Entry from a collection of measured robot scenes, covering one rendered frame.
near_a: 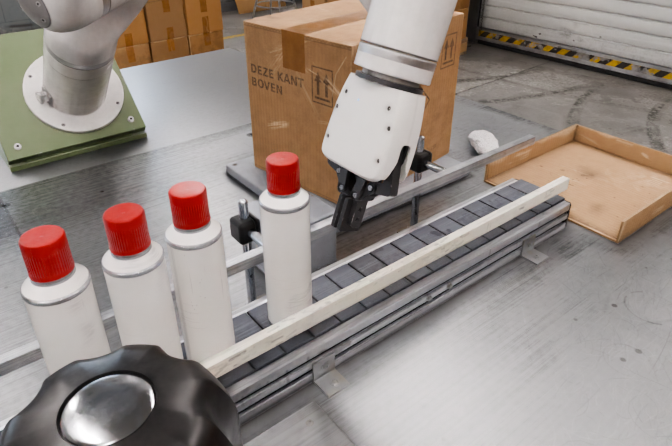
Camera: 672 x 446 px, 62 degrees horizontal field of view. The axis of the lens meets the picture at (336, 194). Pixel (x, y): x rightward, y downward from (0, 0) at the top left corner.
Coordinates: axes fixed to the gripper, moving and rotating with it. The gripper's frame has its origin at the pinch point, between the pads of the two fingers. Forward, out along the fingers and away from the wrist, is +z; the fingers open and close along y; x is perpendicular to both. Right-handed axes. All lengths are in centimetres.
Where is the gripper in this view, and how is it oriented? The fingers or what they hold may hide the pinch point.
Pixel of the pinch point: (349, 212)
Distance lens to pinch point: 63.8
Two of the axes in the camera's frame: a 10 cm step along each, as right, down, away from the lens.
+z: -2.7, 9.2, 2.7
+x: 7.3, 0.2, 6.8
